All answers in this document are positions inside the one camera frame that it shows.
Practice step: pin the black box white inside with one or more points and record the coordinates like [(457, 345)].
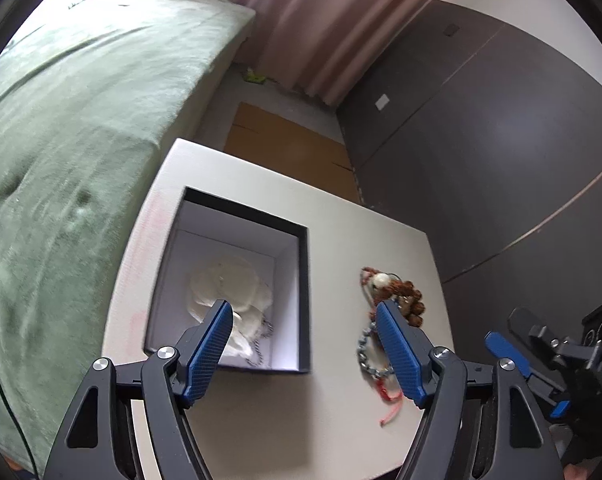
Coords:
[(304, 310)]

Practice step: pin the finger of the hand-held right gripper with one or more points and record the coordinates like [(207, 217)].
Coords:
[(528, 322), (503, 352)]

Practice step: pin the bed with green blanket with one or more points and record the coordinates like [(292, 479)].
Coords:
[(81, 110)]

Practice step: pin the white bead pendant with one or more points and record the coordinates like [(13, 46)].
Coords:
[(381, 281)]

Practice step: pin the white sticker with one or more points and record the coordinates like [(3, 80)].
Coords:
[(382, 102)]

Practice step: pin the person's right hand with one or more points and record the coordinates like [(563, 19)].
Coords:
[(583, 452)]

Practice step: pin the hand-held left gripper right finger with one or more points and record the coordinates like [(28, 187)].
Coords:
[(400, 355)]

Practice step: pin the flat brown cardboard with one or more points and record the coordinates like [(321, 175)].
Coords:
[(281, 140)]

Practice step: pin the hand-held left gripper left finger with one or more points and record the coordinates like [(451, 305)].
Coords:
[(211, 352)]

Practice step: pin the pink curtain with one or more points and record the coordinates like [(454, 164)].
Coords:
[(321, 30)]

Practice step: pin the small green wrapper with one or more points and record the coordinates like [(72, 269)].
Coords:
[(254, 76)]

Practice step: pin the dark grey wardrobe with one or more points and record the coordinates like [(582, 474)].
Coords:
[(506, 125)]

